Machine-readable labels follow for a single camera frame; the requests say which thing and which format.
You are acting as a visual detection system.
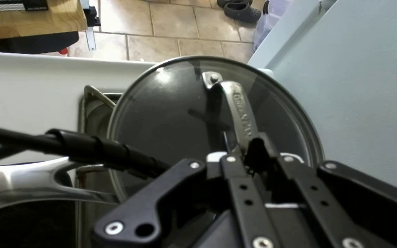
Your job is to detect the black corrugated cable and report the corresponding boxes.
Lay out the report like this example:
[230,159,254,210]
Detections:
[0,122,172,178]

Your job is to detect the black stove grate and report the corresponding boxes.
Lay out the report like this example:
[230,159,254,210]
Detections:
[75,82,119,248]

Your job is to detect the wooden board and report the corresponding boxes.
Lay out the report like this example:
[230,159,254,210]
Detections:
[0,0,88,42]

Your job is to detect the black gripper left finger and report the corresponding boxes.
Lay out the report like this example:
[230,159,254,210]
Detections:
[92,134,281,248]

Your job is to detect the aluminium frame rail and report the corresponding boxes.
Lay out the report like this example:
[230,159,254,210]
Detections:
[79,0,102,52]

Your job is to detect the white gas stove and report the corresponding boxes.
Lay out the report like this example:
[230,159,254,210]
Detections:
[0,49,273,248]

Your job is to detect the gray refrigerator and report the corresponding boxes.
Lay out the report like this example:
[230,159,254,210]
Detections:
[245,0,397,196]

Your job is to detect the glass lid with metal handle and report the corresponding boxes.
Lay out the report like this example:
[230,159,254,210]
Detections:
[106,54,324,203]

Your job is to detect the black shoe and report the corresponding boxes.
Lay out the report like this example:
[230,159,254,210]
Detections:
[217,0,263,26]

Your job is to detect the pale purple bag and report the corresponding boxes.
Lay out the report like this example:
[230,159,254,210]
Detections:
[252,0,296,49]

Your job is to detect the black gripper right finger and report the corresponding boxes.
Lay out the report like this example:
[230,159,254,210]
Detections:
[259,133,397,248]

